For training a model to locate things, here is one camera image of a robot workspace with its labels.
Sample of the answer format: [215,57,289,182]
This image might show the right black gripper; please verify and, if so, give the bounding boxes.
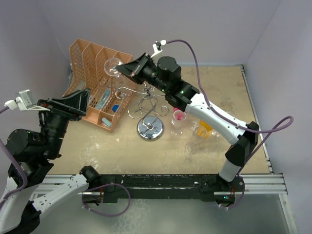
[117,53,169,94]

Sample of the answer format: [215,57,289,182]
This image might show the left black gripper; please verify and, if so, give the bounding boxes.
[38,87,91,156]

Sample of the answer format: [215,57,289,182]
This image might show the clear wine glass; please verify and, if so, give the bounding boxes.
[103,58,123,77]
[170,117,186,137]

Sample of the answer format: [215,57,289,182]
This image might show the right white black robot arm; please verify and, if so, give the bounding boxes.
[116,54,259,191]

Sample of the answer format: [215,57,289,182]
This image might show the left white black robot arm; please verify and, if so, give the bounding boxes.
[0,88,101,234]

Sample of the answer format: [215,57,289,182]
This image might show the chrome wine glass rack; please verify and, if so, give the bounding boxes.
[115,82,170,141]

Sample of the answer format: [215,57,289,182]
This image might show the grey card in organizer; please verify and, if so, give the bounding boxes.
[76,81,85,90]

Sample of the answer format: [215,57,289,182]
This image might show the teal scissors in organizer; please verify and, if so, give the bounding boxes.
[96,87,111,110]

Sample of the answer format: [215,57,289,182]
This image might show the orange plastic file organizer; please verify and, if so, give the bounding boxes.
[65,39,133,133]

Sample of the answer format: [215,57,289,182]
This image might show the light blue item in organizer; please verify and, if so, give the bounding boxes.
[101,117,112,128]

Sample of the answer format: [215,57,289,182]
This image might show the blue eraser in organizer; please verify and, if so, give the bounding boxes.
[112,105,119,113]

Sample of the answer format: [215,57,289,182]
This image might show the pink plastic goblet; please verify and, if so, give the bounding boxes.
[173,108,187,121]

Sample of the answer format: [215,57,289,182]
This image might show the orange plastic goblet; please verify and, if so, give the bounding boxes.
[199,120,213,139]

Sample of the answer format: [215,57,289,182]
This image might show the small clear glass orange inside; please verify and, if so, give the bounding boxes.
[194,126,207,139]

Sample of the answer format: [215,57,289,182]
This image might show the clear glass front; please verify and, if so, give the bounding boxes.
[185,142,199,155]

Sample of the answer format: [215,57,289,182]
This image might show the clear glass behind orange goblet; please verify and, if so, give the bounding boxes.
[211,129,220,137]

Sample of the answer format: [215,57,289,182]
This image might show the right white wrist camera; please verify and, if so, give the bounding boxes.
[151,39,167,61]

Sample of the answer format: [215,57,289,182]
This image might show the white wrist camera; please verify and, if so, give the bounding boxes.
[151,39,167,61]
[4,89,40,111]

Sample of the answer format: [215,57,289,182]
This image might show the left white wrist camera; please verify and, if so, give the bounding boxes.
[4,89,40,111]

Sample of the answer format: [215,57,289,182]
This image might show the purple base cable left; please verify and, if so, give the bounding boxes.
[81,182,132,217]

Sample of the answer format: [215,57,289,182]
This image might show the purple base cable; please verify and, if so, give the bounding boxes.
[81,182,132,217]
[218,175,246,211]

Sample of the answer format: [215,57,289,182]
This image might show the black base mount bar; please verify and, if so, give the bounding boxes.
[100,174,245,204]

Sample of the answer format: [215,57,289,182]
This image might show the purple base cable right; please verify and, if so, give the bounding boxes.
[218,175,246,211]

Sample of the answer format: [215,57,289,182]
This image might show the aluminium frame rails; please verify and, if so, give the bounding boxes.
[33,66,287,198]

